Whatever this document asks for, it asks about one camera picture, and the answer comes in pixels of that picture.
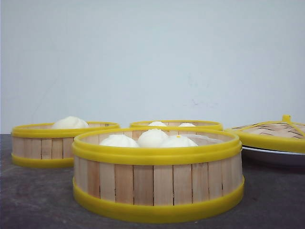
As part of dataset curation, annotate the white plate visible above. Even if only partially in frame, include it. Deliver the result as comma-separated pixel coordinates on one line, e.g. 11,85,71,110
242,146,305,167

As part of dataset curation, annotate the white bun front left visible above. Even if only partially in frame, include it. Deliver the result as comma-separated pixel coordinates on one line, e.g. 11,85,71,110
99,134,139,147

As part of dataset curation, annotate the yellow bamboo steamer lid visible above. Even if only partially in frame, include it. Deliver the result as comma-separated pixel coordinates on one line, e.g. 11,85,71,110
225,114,305,154

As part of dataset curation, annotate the white bun left basket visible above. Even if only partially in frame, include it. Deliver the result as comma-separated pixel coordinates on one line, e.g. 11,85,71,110
51,116,89,129

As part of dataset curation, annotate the white bun rear right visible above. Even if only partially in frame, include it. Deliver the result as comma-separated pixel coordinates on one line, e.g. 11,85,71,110
179,123,195,127

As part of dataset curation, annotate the bamboo steamer basket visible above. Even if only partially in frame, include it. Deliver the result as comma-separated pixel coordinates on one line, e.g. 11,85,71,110
11,121,120,168
72,126,244,223
130,120,223,131

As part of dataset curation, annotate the white bun yellow dot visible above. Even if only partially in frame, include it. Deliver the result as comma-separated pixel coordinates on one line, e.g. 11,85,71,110
159,135,198,148

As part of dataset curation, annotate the white steamer paper liner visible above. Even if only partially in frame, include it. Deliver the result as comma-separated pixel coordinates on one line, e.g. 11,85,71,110
183,135,224,146

